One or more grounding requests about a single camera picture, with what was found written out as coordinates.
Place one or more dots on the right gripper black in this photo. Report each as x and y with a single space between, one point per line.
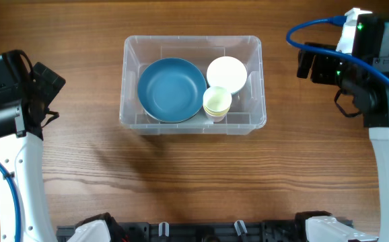
317 67

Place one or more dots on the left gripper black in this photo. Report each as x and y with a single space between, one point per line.
48 78

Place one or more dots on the white pink small bowl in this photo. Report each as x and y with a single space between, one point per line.
227 72

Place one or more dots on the cream cup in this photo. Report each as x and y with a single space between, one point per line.
217 99

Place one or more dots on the dark blue bowl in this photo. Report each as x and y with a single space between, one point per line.
171 90

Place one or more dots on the yellow cup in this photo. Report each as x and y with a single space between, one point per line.
215 113

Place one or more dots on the pink cup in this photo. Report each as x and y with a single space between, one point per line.
215 118

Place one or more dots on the light blue small bowl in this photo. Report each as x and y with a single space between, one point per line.
239 90

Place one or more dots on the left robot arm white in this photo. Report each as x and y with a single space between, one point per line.
24 214

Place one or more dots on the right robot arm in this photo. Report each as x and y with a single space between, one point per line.
371 99

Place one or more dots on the clear plastic storage bin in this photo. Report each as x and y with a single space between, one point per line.
248 109

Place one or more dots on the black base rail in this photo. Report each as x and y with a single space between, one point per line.
265 231

